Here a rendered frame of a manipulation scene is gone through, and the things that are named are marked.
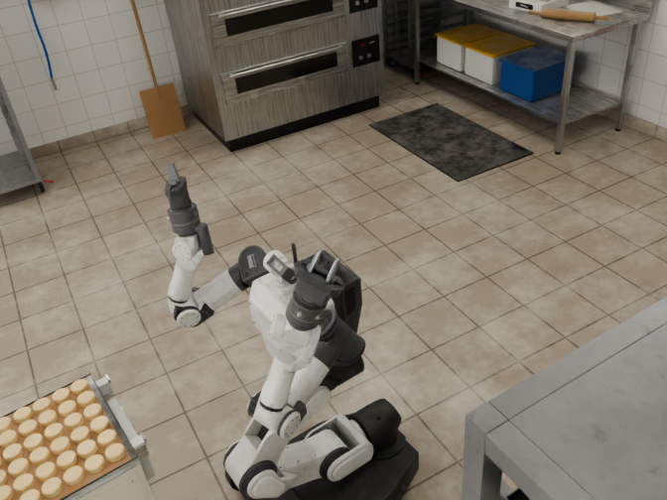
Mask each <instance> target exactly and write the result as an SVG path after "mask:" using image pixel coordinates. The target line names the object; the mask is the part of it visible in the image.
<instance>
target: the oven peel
mask: <svg viewBox="0 0 667 500"><path fill-rule="evenodd" d="M130 1H131V4H132V8H133V11H134V15H135V19H136V22H137V26H138V29H139V33H140V36H141V40H142V44H143V47H144V51H145V54H146V58H147V61H148V65H149V68H150V72H151V75H152V78H153V82H154V85H155V87H154V88H150V89H146V90H142V91H139V93H140V96H141V100H142V103H143V107H144V110H145V113H146V117H147V120H148V124H149V127H150V130H151V134H152V137H153V140H154V139H157V138H161V137H164V136H168V135H171V134H175V133H178V132H182V131H185V130H187V129H186V126H185V122H184V118H183V114H182V111H181V107H180V103H179V99H178V95H177V93H176V89H175V85H174V83H169V84H165V85H161V86H158V83H157V80H156V76H155V74H154V70H153V66H152V63H151V59H150V56H149V52H148V48H147V45H146V41H145V38H144V34H143V30H142V27H141V23H140V20H139V16H138V12H137V9H136V5H135V2H134V0H130Z"/></svg>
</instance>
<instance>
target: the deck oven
mask: <svg viewBox="0 0 667 500"><path fill-rule="evenodd" d="M164 1H165V6H166V10H167V14H168V19H169V23H170V28H171V32H172V36H173V41H174V45H175V50H176V54H177V59H178V63H179V67H180V72H181V76H182V81H183V85H184V89H185V94H186V98H187V103H188V106H189V107H190V108H191V109H192V110H193V111H194V112H195V114H196V119H197V120H198V121H199V122H200V123H201V124H202V125H203V126H204V127H205V128H206V129H207V130H208V131H209V132H210V133H211V134H212V135H213V136H215V137H216V138H217V139H218V140H219V141H220V142H221V143H222V144H223V145H224V146H225V147H226V148H227V149H228V150H229V151H230V152H235V151H238V150H241V149H244V148H247V147H251V146H254V145H257V144H260V143H264V142H267V141H270V140H273V139H277V138H280V137H283V136H286V135H289V134H293V133H296V132H299V131H302V130H306V129H309V128H312V127H315V126H319V125H322V124H325V123H328V122H331V121H335V120H337V119H340V118H343V117H347V116H350V115H353V114H356V113H360V112H363V111H366V110H369V109H372V108H376V107H379V95H381V94H384V93H385V88H384V63H383V39H382V14H381V0H164Z"/></svg>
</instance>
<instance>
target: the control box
mask: <svg viewBox="0 0 667 500"><path fill-rule="evenodd" d="M107 403H108V405H109V407H110V409H111V410H112V412H113V414H114V415H115V417H116V419H117V421H118V422H119V424H120V426H121V428H122V429H123V431H124V433H125V434H126V435H127V437H128V439H129V440H131V439H133V438H136V437H137V436H138V435H137V433H136V431H135V430H134V428H133V426H132V424H131V422H130V421H129V420H128V418H127V416H126V415H125V413H124V411H123V409H122V407H121V405H119V403H118V401H117V400H116V399H115V398H114V399H112V400H110V401H108V402H107ZM140 462H141V465H142V467H143V470H144V472H145V475H146V477H147V480H149V479H151V478H152V477H154V476H156V475H155V471H154V469H153V466H152V463H151V461H150V458H149V456H146V457H144V458H142V459H140Z"/></svg>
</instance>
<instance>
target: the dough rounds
mask: <svg viewBox="0 0 667 500"><path fill-rule="evenodd" d="M130 459H131V457H130V455H129V453H128V451H127V450H126V448H125V446H124V444H123V443H122V441H121V439H120V437H119V435H118V434H117V432H116V430H115V428H114V427H113V426H112V424H111V422H110V420H109V419H108V417H107V415H106V413H105V411H104V410H103V408H102V406H101V404H100V403H99V401H98V399H97V397H96V395H95V394H94V392H93V390H92V388H91V387H90V385H89V383H88V381H87V379H86V378H83V379H79V380H76V381H74V382H73V383H72V384H71V385H69V386H67V387H65V388H61V389H58V390H57V391H56V392H55V393H54V394H52V395H50V396H48V397H46V398H42V399H39V400H37V401H36V402H35V403H33V404H31V405H29V406H27V407H22V408H20V409H18V410H17V411H16V412H15V413H13V414H11V415H9V416H7V417H3V418H0V500H60V499H62V498H64V497H65V496H67V495H69V494H71V493H72V492H73V491H75V490H77V489H79V488H80V487H82V486H84V485H86V484H87V483H89V482H91V481H93V480H95V479H96V478H98V477H100V476H102V475H103V474H105V473H107V472H109V471H111V470H112V469H114V468H116V467H118V466H119V465H121V464H123V463H125V462H126V461H128V460H130Z"/></svg>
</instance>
